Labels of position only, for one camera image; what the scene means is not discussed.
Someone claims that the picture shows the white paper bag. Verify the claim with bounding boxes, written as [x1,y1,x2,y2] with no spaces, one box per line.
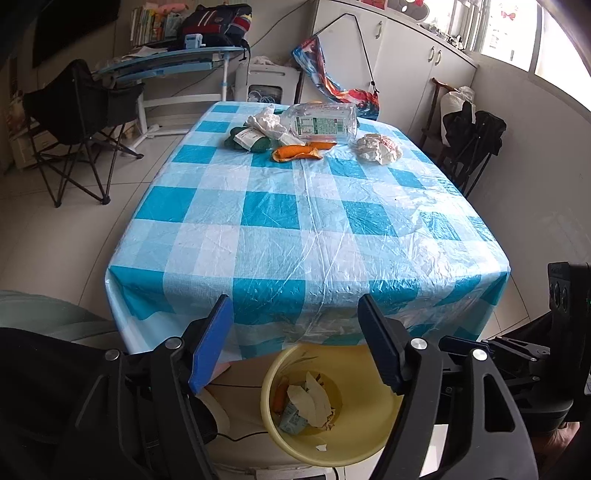
[353,134,403,166]

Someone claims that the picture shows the pale green stool seat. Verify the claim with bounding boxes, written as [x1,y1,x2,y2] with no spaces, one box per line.
[1,290,126,351]

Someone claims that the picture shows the blue checkered plastic tablecloth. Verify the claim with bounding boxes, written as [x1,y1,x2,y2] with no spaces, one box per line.
[105,102,510,361]

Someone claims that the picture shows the colourful hanging bag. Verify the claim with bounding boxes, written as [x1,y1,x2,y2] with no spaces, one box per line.
[291,33,380,120]

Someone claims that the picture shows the dark striped backpack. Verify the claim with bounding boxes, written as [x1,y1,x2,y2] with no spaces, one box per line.
[176,3,252,47]

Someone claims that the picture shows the yellow trash bucket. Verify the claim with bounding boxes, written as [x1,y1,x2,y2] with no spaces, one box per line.
[260,344,403,467]

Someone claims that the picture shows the crumpled white tissue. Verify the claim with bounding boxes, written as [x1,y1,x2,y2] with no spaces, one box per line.
[246,104,305,146]

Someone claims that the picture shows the white cabinet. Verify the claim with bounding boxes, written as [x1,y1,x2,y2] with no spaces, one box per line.
[312,1,477,142]

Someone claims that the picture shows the blue tilting study desk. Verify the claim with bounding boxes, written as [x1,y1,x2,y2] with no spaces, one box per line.
[93,44,249,147]

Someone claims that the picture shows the green cloth with white label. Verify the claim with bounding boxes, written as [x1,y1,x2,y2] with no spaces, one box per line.
[224,127,271,154]

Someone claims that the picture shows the clear plastic bottle green label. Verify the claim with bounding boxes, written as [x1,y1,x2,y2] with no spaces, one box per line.
[280,102,358,144]

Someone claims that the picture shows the wooden chair with clothes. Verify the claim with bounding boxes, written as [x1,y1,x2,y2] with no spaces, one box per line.
[418,78,507,197]

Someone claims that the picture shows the curled orange peel piece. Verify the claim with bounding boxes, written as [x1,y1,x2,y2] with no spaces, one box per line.
[271,142,335,163]

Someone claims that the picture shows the row of books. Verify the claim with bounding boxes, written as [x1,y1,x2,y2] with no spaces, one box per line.
[129,3,186,47]

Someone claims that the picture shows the black folding camp chair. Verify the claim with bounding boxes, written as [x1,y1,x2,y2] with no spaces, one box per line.
[22,59,144,208]

